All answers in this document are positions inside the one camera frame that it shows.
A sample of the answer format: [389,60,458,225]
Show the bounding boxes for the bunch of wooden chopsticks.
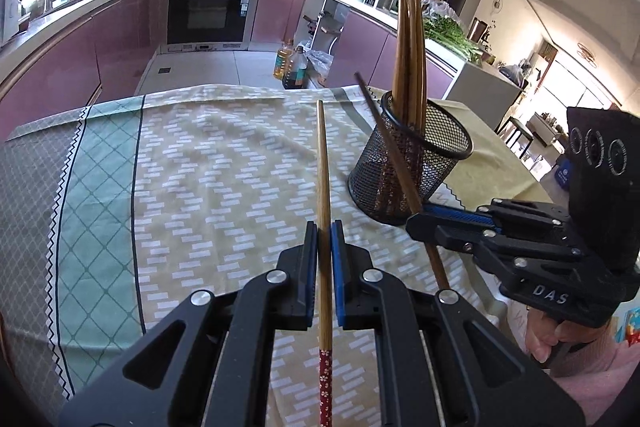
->
[372,0,430,220]

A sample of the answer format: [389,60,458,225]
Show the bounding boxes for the white kitchen countertop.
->
[0,0,476,68]

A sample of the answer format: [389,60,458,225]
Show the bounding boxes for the yellow-green cloth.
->
[440,127,553,208]

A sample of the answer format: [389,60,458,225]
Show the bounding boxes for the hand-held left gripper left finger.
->
[57,220,321,427]

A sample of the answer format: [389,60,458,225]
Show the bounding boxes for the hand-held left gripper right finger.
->
[330,219,587,427]

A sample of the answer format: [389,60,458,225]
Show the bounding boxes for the beige green patterned tablecloth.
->
[0,84,506,427]

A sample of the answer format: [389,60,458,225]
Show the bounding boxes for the black mesh utensil holder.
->
[347,89,473,227]

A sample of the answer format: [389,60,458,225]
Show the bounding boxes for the leafy green vegetables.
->
[422,12,483,60]

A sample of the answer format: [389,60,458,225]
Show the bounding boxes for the wooden chopstick floral end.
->
[316,100,335,427]
[354,72,451,292]

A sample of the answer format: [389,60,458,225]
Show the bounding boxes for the dark sauce bottle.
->
[282,46,308,90]

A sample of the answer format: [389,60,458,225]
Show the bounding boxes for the person's right hand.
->
[524,304,608,365]

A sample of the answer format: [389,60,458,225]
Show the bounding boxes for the white cabinet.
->
[444,57,523,132]

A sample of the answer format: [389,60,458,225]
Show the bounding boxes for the purple kitchen cabinets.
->
[0,0,453,128]

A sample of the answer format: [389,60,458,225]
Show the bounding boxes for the person's right forearm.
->
[547,332,640,427]

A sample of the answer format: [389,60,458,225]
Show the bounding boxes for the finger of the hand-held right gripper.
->
[405,211,587,275]
[421,198,572,235]

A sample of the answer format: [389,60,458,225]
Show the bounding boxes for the yellow cooking oil bottle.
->
[272,39,296,82]

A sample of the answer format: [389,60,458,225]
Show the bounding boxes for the black built-in oven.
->
[166,0,257,45]

